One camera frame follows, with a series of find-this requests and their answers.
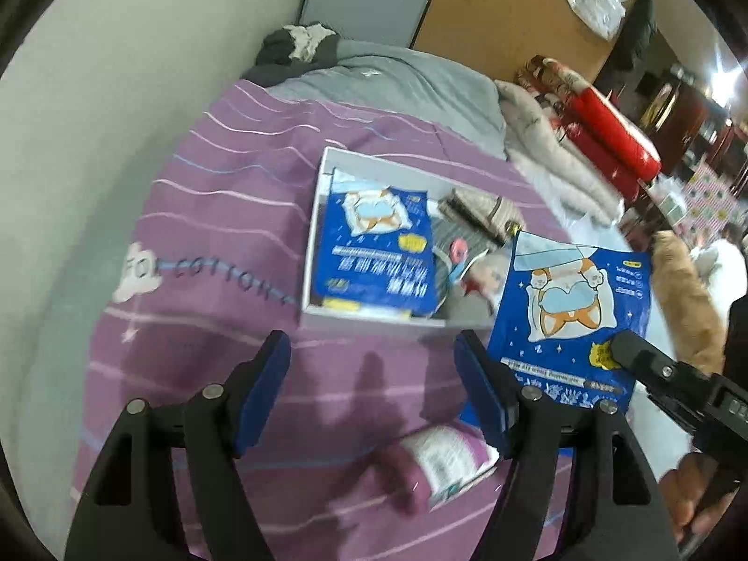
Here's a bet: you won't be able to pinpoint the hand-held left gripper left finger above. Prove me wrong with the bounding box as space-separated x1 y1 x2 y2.
64 330 292 561

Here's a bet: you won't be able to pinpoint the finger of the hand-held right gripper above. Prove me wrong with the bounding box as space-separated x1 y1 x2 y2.
644 390 703 440
611 332 721 405

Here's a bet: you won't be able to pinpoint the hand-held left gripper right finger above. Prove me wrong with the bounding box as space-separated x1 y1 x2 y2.
454 330 679 561

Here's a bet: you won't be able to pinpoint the purple refill pack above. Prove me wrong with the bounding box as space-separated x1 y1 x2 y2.
362 424 502 518

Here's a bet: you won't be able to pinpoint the blue cartoon packet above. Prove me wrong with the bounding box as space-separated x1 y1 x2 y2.
459 230 654 457
309 169 448 319

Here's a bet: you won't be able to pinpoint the white cardboard box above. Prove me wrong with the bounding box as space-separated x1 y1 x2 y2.
299 146 527 331

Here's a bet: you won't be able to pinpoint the grey plaid cloth pouch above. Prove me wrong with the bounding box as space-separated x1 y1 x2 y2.
432 219 497 328

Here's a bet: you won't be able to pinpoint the beige plaid cloth pouch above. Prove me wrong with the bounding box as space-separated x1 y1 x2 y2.
438 187 527 246

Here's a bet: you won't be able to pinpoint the person's right hand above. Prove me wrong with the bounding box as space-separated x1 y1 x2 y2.
659 453 743 544

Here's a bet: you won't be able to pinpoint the orange plush toy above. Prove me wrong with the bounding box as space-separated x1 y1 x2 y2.
650 230 728 375

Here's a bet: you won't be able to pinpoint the clear plastic sheet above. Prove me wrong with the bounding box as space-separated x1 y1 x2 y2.
546 210 658 258

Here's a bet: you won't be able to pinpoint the purple striped blanket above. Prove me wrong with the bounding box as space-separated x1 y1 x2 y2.
67 82 585 561

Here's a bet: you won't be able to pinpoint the pink patterned box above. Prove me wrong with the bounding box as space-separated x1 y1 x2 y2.
683 164 734 235

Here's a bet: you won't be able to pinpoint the red cushions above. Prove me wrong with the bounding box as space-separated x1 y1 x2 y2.
514 55 664 200

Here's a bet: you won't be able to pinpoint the white folded quilt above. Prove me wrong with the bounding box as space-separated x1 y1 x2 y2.
496 79 626 226

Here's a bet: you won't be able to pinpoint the dark wooden cabinet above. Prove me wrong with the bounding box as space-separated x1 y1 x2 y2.
637 64 748 188

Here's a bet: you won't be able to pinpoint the grey bedsheet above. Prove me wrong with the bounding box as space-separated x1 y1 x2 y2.
266 38 509 161

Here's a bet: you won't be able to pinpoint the dark hanging jacket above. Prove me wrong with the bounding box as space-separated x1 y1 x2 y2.
608 0 658 74

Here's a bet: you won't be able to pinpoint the dark crumpled clothing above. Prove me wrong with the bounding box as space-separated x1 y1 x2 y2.
242 22 343 86

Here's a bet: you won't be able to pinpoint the wooden wardrobe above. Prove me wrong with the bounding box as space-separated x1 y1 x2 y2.
412 0 649 86

